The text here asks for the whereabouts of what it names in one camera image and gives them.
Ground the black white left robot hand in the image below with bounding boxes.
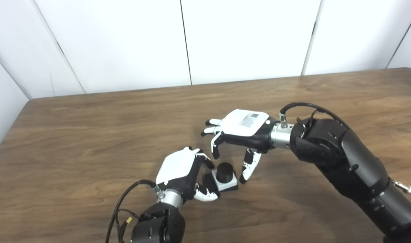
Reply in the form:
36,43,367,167
156,146,221,202

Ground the black peg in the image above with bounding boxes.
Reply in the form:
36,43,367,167
203,162,239,193

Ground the thin cable with yellow plug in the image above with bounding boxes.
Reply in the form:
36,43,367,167
116,209,140,243

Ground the thin black right wrist wire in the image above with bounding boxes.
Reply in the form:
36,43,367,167
295,110,319,131

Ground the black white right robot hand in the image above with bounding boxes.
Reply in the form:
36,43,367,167
201,109,280,184

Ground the thick black left wrist cable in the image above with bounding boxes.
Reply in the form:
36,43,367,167
105,179,160,243

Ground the white square piece with hole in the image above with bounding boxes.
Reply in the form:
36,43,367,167
211,169,238,189

